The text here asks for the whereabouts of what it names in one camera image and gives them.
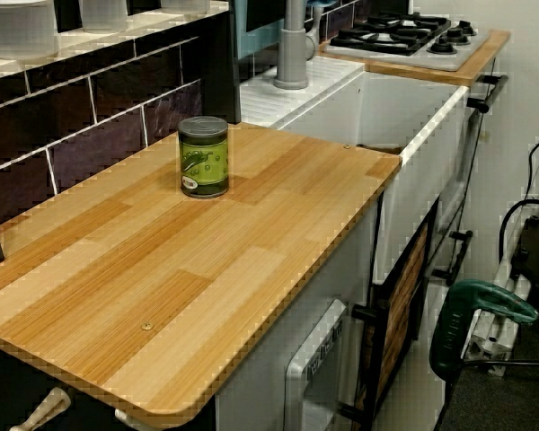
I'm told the green pea can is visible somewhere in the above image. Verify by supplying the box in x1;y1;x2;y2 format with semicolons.
177;116;230;199

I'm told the white sink basin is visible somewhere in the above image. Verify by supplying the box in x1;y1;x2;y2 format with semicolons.
240;56;472;288

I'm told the grey dishwasher panel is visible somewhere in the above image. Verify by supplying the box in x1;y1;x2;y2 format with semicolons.
283;298;349;431

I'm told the wooden slat crate door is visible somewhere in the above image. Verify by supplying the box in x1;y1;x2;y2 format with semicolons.
352;201;441;426

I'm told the grey toy faucet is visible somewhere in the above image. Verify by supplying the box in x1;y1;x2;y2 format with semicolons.
273;0;321;90

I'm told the green power tool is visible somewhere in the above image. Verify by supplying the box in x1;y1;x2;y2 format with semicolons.
429;278;539;379

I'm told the wooden stove counter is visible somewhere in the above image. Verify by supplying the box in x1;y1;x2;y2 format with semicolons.
318;29;511;87

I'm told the black burner grate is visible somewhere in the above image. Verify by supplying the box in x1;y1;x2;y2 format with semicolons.
330;12;453;57

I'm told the grey stove plate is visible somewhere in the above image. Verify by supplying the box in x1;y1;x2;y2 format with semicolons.
323;12;491;72

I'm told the black box device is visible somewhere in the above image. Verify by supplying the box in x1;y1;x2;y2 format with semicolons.
509;214;539;291

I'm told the large translucent white container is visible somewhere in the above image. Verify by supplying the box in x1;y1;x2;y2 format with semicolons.
0;0;59;61

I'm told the black vertical post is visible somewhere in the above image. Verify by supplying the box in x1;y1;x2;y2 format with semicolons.
200;7;243;126

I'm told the teal cabinet frame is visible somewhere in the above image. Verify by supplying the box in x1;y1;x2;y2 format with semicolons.
231;0;289;71

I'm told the black cabinet handle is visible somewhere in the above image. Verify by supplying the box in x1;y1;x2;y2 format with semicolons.
433;229;474;285

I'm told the thick black cable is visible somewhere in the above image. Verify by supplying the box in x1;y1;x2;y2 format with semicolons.
498;198;539;273

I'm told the black oven handle bar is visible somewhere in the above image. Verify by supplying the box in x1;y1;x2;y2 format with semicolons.
466;74;508;113

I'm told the aluminium extrusion rail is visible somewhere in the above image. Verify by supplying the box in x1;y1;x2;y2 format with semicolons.
464;134;539;377

